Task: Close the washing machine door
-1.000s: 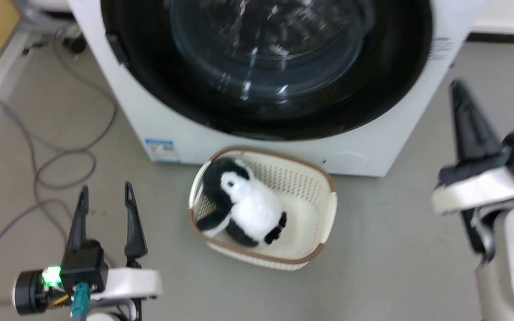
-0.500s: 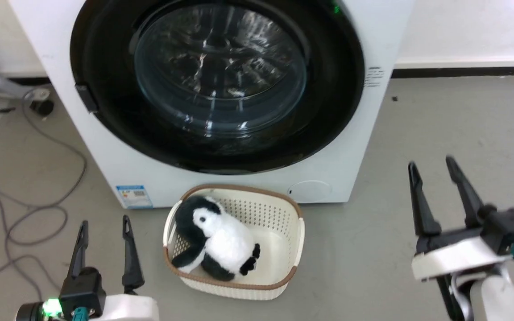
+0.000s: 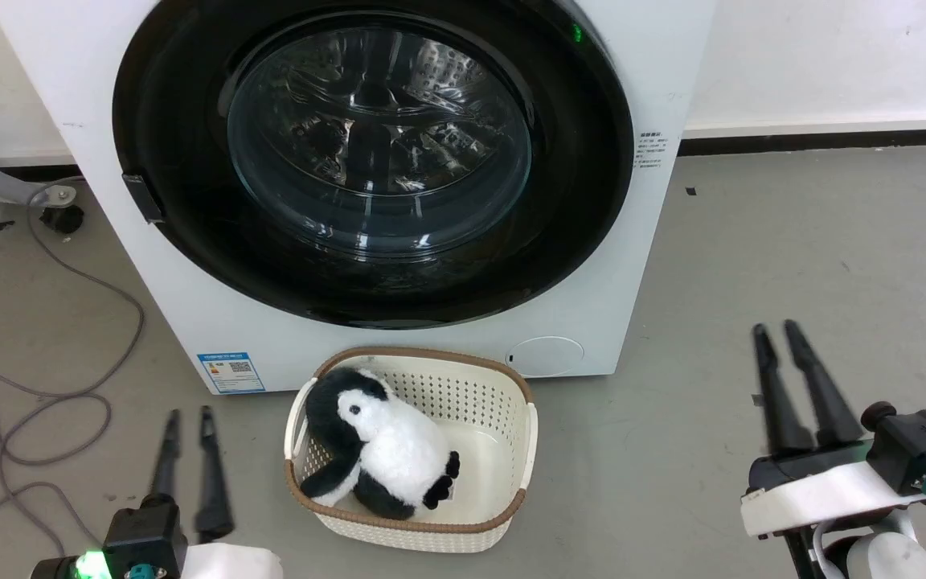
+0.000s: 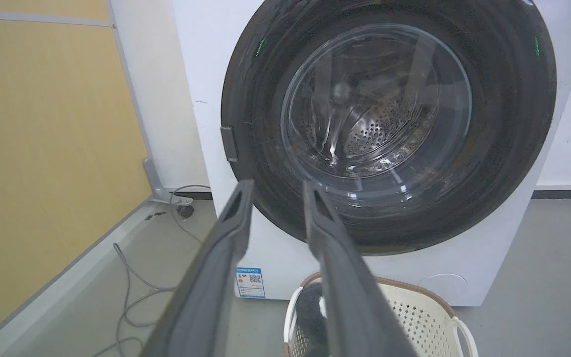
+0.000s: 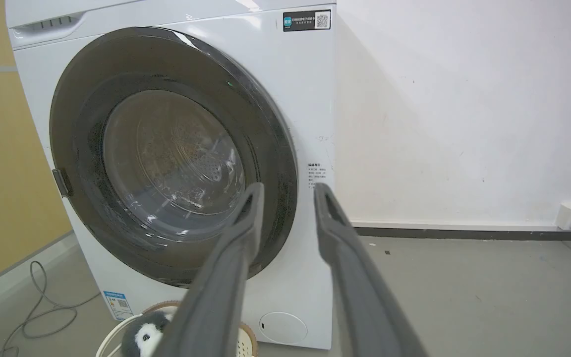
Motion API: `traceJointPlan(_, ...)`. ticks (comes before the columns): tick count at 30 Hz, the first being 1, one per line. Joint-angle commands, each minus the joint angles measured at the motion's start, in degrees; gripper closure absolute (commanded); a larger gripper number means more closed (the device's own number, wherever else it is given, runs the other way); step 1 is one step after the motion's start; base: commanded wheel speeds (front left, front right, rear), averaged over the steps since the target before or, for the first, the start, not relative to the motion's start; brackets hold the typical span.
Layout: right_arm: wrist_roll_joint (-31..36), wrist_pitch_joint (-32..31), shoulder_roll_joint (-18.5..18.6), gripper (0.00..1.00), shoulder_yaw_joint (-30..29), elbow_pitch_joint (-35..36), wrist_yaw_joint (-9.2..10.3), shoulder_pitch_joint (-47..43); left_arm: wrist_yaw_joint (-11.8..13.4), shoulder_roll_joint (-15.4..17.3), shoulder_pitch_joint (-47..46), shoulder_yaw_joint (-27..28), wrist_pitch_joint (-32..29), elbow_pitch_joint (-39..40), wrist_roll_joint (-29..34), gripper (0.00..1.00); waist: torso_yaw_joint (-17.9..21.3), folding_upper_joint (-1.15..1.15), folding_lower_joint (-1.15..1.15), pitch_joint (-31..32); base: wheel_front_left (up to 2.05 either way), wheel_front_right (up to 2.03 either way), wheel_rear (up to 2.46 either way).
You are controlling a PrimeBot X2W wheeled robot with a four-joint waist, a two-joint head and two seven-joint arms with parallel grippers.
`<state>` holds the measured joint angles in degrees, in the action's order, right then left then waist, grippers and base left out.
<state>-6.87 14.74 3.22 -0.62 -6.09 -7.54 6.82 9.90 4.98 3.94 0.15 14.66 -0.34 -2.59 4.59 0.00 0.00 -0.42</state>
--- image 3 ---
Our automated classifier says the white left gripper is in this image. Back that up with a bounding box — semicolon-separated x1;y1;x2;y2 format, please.
148;405;285;579

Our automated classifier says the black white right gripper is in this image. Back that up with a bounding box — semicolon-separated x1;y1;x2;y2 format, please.
740;319;926;539

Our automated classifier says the black round glass washer door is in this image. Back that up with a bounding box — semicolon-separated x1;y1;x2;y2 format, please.
112;0;635;331

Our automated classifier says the white front-load washing machine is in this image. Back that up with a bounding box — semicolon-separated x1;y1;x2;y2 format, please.
0;0;717;396

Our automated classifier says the blue energy label sticker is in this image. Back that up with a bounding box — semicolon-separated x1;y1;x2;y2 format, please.
196;351;266;395

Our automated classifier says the black white penguin plush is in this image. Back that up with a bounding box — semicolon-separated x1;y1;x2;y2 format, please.
299;367;461;521

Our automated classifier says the round white filter cover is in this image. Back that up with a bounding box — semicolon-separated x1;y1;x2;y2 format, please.
506;336;585;379

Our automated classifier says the black caster wheel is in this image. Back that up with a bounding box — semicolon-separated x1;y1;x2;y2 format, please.
39;205;86;236

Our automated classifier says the white text label sticker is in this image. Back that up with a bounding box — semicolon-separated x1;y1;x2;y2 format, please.
633;130;669;171

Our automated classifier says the cream plastic laundry basket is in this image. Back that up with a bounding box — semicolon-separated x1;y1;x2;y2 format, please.
284;347;539;554

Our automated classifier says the grey floor cable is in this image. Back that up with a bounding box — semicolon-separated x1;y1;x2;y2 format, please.
0;179;146;556

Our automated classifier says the black door latch handle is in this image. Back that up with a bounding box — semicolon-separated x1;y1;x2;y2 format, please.
122;173;166;225

